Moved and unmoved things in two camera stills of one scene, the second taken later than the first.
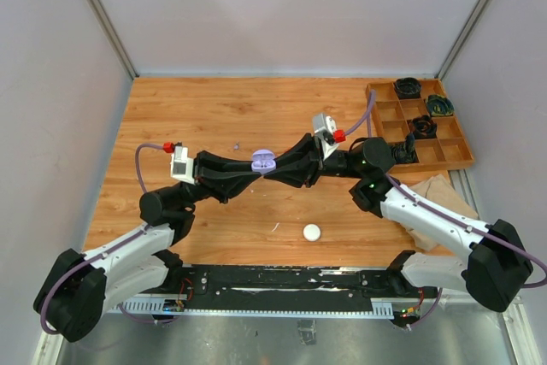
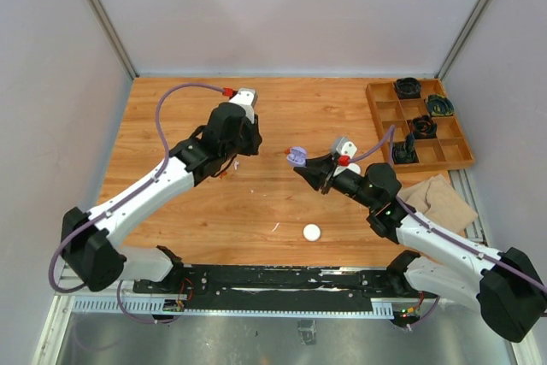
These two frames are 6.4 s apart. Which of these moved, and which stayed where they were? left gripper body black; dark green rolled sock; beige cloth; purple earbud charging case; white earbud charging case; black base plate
Moved: left gripper body black; purple earbud charging case
Stayed: dark green rolled sock; beige cloth; black base plate; white earbud charging case
